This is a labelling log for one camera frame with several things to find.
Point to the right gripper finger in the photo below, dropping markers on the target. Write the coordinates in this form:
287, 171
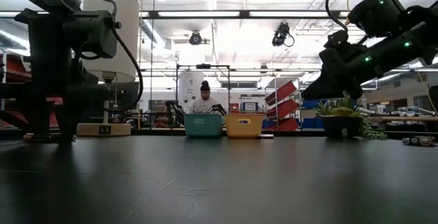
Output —
332, 88

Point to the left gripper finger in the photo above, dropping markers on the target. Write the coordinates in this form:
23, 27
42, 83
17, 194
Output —
66, 118
39, 118

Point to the small slim battery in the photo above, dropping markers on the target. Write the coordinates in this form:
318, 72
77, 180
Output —
265, 136

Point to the yellow plastic bin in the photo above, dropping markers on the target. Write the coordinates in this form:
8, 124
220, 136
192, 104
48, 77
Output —
244, 128

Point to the teal plastic bin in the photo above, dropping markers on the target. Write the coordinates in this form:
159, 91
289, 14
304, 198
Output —
203, 126

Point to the background black robot arm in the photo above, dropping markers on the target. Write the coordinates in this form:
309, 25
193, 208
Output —
174, 112
217, 109

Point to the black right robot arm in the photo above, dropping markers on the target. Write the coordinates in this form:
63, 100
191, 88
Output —
403, 42

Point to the potted succulent plant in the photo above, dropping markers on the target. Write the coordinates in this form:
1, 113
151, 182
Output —
342, 124

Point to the blue storage bins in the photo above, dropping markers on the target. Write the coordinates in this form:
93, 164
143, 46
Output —
309, 123

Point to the tilted red bin rack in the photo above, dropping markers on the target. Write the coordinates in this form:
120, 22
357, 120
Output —
282, 107

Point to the white shade table lamp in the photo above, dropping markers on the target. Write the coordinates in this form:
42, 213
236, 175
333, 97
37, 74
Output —
119, 46

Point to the long wooden table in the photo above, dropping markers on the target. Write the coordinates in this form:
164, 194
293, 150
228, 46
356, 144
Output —
403, 118

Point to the blue and white sign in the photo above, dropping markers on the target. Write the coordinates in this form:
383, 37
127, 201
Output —
250, 106

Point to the white cylindrical tank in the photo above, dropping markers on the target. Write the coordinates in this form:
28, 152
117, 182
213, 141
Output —
186, 87

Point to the person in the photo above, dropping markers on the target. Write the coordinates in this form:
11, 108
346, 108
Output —
204, 100

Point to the black ceiling spotlight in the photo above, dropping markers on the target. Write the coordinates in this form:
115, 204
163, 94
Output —
195, 38

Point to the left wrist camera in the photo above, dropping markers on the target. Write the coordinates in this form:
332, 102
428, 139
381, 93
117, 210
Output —
92, 32

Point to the black hanging camera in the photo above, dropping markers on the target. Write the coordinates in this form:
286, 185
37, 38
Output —
281, 34

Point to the black overhead frame beam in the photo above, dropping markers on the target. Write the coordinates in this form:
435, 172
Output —
244, 13

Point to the black metal frame stand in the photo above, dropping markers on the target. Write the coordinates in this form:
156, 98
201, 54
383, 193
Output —
203, 66

